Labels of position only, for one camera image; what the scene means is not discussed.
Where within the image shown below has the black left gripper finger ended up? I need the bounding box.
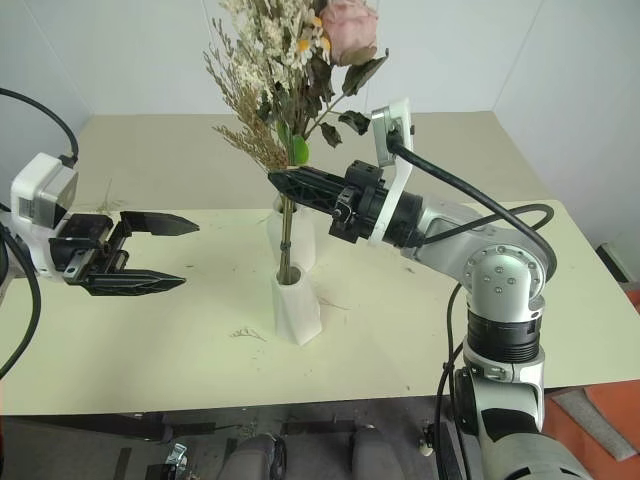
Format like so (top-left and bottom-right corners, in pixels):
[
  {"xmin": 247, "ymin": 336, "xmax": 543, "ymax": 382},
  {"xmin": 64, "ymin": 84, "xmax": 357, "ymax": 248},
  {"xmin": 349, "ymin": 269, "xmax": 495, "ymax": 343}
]
[
  {"xmin": 119, "ymin": 210, "xmax": 201, "ymax": 238},
  {"xmin": 83, "ymin": 269, "xmax": 188, "ymax": 298}
]

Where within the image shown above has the pink rose bouquet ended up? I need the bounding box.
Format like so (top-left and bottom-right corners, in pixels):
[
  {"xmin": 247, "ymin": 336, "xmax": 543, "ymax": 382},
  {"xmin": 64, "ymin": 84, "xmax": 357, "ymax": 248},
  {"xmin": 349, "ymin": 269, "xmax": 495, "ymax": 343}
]
[{"xmin": 257, "ymin": 0, "xmax": 390, "ymax": 201}]

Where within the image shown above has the white faceted vase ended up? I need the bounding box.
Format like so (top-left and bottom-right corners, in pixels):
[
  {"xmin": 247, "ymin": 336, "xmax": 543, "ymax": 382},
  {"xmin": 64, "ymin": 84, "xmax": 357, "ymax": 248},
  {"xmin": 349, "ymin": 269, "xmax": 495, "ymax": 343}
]
[
  {"xmin": 265, "ymin": 191, "xmax": 319, "ymax": 274},
  {"xmin": 270, "ymin": 264, "xmax": 323, "ymax": 348}
]

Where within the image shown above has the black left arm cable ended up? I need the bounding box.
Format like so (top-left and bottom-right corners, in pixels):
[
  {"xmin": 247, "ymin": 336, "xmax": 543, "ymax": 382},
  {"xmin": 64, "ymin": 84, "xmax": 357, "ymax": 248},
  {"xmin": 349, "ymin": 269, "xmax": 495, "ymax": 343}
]
[{"xmin": 0, "ymin": 88, "xmax": 79, "ymax": 381}]

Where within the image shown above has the orange and grey mat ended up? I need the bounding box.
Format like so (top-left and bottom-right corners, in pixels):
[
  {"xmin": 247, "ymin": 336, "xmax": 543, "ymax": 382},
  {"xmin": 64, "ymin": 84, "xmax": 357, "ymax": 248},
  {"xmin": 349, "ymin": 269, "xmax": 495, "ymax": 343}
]
[{"xmin": 542, "ymin": 382, "xmax": 640, "ymax": 480}]

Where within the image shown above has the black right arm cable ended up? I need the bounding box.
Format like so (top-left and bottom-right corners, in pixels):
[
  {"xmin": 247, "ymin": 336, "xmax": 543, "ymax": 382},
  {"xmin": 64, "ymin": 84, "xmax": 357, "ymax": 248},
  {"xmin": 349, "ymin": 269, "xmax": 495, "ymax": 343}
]
[{"xmin": 384, "ymin": 130, "xmax": 559, "ymax": 480}]

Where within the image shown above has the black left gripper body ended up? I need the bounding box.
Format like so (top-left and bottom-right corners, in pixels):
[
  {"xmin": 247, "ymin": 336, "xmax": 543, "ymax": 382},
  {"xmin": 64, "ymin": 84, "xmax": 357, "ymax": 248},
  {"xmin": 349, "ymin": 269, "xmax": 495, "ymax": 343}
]
[{"xmin": 48, "ymin": 212, "xmax": 133, "ymax": 287}]

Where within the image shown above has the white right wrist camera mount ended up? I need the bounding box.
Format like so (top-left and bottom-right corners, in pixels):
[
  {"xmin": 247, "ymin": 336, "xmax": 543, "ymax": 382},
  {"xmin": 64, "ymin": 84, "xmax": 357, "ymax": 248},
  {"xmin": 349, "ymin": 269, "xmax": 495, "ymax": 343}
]
[{"xmin": 369, "ymin": 98, "xmax": 417, "ymax": 249}]

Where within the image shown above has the black table frame bar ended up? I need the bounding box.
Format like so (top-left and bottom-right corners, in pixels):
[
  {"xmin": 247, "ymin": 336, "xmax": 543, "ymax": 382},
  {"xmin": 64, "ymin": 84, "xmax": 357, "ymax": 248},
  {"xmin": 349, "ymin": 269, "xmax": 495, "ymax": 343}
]
[{"xmin": 0, "ymin": 411, "xmax": 217, "ymax": 444}]

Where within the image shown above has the dried beige grass bouquet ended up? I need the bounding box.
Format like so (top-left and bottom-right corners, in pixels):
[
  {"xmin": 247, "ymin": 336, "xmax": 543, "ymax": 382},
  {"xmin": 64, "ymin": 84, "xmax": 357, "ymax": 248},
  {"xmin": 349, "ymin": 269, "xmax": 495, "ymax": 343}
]
[{"xmin": 202, "ymin": 0, "xmax": 304, "ymax": 287}]

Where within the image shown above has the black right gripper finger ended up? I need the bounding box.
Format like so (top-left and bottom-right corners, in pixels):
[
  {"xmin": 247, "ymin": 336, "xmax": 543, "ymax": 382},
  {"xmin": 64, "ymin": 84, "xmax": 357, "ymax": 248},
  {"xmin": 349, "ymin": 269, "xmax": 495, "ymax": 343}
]
[
  {"xmin": 271, "ymin": 180, "xmax": 346, "ymax": 218},
  {"xmin": 267, "ymin": 168, "xmax": 352, "ymax": 188}
]

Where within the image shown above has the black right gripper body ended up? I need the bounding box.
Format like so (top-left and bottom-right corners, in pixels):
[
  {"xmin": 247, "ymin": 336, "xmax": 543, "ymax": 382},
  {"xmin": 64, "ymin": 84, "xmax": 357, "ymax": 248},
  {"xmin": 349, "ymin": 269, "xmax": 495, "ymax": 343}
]
[{"xmin": 328, "ymin": 160, "xmax": 390, "ymax": 246}]

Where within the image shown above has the dark grey rounded shape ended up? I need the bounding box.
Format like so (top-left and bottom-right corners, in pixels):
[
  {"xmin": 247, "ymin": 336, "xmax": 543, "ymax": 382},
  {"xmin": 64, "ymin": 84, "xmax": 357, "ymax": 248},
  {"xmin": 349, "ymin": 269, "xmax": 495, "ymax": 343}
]
[
  {"xmin": 348, "ymin": 424, "xmax": 404, "ymax": 480},
  {"xmin": 233, "ymin": 432, "xmax": 290, "ymax": 480}
]

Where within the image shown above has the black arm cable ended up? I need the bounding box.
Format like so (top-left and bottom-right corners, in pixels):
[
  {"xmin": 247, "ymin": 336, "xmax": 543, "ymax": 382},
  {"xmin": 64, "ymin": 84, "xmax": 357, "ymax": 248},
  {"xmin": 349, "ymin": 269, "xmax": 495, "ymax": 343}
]
[
  {"xmin": 0, "ymin": 88, "xmax": 79, "ymax": 381},
  {"xmin": 384, "ymin": 130, "xmax": 559, "ymax": 480}
]

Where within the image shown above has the small dried sprig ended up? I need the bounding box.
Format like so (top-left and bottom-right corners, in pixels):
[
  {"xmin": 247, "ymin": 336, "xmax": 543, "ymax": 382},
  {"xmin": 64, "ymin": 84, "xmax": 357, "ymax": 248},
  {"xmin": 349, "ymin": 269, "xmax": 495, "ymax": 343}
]
[{"xmin": 230, "ymin": 326, "xmax": 269, "ymax": 344}]

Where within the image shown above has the chrome caster wheel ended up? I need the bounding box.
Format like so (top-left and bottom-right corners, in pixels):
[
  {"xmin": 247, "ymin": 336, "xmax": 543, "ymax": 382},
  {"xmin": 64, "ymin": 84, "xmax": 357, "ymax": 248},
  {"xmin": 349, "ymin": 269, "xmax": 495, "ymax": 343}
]
[{"xmin": 163, "ymin": 441, "xmax": 190, "ymax": 472}]

